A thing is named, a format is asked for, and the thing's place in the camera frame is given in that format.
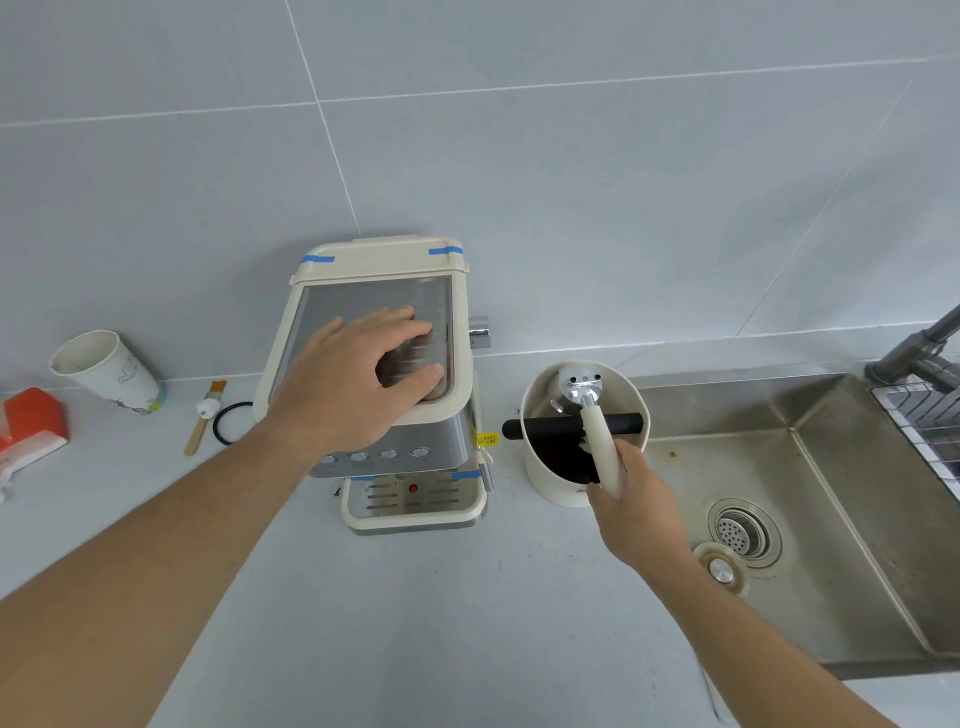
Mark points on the person's left hand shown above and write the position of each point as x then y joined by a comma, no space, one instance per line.
337,390

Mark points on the person's right hand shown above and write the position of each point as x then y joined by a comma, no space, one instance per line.
641,517

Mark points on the person's left thumb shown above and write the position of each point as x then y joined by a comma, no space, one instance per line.
418,382

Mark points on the person's left little finger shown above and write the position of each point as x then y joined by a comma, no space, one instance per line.
330,331

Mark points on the person's right thumb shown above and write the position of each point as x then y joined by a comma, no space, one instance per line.
634,461

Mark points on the cream espresso machine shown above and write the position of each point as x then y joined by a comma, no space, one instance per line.
442,442

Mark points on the person's left forearm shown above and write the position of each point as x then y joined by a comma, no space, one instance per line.
150,570

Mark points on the person's right forearm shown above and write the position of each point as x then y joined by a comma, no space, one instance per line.
780,660

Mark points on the blue tape strip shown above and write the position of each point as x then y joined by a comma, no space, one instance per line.
318,258
465,474
445,250

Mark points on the white knock box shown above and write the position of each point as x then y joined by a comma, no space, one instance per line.
551,472

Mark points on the steel drain strainer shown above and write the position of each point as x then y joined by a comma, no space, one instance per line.
742,532

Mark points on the round sink plug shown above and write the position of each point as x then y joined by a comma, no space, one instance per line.
721,570

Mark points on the small white cap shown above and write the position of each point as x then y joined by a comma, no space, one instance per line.
207,408

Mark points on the stainless steel sink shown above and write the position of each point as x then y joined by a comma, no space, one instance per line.
825,525

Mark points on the white printed paper cup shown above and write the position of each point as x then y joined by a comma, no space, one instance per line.
112,375

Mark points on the grey metal faucet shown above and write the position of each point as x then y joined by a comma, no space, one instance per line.
911,352

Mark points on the orange tissue pack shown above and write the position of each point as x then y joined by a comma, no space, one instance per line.
34,424

